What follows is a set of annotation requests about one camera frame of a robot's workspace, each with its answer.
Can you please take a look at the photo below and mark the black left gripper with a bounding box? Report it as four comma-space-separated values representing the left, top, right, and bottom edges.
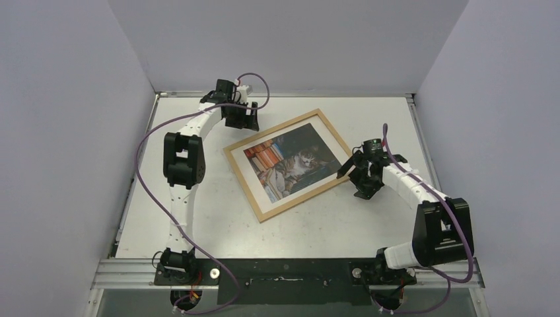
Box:
225, 100, 258, 131

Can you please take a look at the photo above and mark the aluminium front rail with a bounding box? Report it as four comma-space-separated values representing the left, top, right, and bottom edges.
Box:
89, 258, 485, 291

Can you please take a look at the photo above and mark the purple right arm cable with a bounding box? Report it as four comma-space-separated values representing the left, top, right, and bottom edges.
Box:
372, 123, 475, 315

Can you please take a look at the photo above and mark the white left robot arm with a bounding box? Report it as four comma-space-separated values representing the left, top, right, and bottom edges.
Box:
163, 79, 260, 254

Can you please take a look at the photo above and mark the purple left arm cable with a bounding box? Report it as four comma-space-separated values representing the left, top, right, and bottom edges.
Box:
133, 72, 270, 316

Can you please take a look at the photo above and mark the colourful photo print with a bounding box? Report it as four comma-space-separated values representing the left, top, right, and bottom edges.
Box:
243, 123, 341, 203

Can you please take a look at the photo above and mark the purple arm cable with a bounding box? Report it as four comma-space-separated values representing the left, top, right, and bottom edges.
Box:
372, 123, 475, 315
133, 72, 270, 316

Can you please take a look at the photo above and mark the clear acrylic sheet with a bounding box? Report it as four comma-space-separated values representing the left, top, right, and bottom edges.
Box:
228, 112, 352, 219

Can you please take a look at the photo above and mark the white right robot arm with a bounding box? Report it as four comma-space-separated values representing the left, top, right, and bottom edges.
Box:
337, 139, 474, 283

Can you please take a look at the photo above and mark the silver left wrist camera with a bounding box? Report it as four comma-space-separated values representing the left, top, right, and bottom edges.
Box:
236, 85, 253, 99

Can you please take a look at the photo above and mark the wooden picture frame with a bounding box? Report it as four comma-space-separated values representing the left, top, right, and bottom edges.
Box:
223, 108, 355, 224

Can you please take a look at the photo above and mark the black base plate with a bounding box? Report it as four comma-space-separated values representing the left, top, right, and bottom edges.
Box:
153, 258, 417, 306

